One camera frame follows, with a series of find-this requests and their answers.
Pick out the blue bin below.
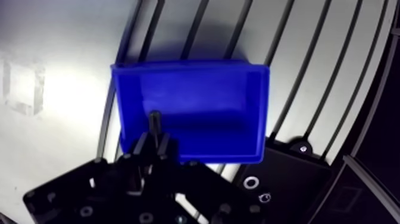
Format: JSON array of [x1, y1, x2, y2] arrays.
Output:
[[110, 60, 271, 164]]

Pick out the black tray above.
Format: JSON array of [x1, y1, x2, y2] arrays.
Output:
[[232, 136, 334, 224]]

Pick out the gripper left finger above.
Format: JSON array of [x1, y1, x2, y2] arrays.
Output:
[[22, 131, 157, 224]]

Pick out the steel bolt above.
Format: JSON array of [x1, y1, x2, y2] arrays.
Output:
[[148, 110, 163, 148]]

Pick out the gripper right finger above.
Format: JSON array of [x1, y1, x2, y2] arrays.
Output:
[[156, 132, 268, 224]]

